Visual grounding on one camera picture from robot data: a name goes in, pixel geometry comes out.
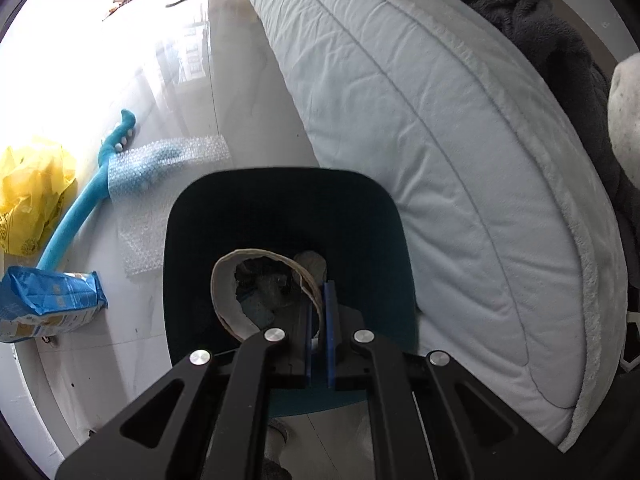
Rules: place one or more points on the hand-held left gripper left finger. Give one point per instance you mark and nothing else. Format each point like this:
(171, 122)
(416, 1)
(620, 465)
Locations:
(309, 345)

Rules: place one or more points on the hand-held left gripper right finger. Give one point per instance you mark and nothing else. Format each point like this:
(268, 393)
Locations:
(330, 340)

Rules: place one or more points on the brown tape roll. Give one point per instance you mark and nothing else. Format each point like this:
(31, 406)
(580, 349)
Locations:
(225, 300)

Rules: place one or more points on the dark teal trash bin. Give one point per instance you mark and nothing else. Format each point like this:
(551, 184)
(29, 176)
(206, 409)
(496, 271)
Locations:
(350, 220)

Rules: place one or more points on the crumpled dark wrapper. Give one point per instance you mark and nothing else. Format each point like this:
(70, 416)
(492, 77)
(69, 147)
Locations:
(262, 292)

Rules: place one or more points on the person's grey socked foot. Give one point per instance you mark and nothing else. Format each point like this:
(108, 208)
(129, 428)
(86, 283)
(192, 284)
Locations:
(276, 447)

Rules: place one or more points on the light grey bed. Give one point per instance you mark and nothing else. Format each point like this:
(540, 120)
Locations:
(425, 135)

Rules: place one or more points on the clear bubble wrap sheet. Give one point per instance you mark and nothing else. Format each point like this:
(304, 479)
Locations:
(150, 170)

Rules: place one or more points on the blue snack bag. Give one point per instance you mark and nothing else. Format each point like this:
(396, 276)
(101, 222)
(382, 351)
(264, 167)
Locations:
(50, 300)

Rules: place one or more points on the blue foam tube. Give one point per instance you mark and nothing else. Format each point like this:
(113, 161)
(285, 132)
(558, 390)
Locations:
(75, 210)

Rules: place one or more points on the yellow plastic bag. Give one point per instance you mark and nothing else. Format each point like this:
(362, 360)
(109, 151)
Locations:
(35, 190)

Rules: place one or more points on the dark grey fleece blanket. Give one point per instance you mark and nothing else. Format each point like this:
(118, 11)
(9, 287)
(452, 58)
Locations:
(540, 25)

